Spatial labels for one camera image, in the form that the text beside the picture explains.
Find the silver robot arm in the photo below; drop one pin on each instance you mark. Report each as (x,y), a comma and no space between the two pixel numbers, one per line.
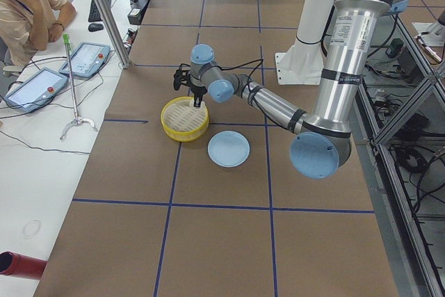
(330,52)

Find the reacher grabber tool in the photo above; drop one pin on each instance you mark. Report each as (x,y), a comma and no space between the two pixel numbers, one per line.
(78,120)

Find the aluminium frame post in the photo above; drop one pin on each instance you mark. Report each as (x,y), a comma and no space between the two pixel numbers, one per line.
(113,32)

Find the teach pendant tablet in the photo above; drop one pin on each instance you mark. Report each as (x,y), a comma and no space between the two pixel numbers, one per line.
(88,58)
(37,91)

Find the seated person beige shirt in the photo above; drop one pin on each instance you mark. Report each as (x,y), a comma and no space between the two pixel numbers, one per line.
(28,26)

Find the far teach pendant tablet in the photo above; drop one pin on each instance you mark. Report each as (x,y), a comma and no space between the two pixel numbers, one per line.
(88,58)

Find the light blue plate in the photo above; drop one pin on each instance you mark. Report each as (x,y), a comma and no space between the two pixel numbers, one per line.
(228,149)

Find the black computer mouse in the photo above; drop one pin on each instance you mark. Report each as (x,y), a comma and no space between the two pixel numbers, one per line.
(95,26)

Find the near teach pendant tablet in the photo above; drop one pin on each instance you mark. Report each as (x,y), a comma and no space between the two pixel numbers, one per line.
(37,91)

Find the red cylinder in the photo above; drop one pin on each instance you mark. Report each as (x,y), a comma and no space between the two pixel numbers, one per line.
(22,266)

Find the yellow bamboo steamer basket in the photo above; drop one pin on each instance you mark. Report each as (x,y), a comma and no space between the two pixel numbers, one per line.
(181,122)

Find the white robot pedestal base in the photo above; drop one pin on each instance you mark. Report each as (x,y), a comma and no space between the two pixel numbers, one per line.
(302,64)

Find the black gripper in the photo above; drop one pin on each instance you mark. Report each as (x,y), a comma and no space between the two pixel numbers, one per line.
(198,92)

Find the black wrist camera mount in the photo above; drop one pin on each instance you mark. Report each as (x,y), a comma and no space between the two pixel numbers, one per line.
(181,77)

